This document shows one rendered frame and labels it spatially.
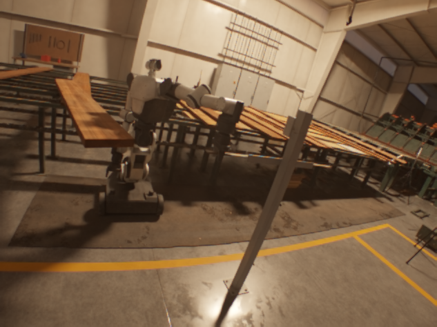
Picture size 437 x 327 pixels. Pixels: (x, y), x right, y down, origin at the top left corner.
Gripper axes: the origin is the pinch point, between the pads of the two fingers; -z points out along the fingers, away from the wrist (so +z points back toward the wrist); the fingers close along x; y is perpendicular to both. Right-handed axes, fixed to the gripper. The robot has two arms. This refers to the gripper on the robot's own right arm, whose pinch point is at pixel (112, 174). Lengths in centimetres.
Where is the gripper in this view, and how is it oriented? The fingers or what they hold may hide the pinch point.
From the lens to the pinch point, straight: 193.8
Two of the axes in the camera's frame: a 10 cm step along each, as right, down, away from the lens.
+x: -5.1, -0.9, -8.6
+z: 3.5, -9.3, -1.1
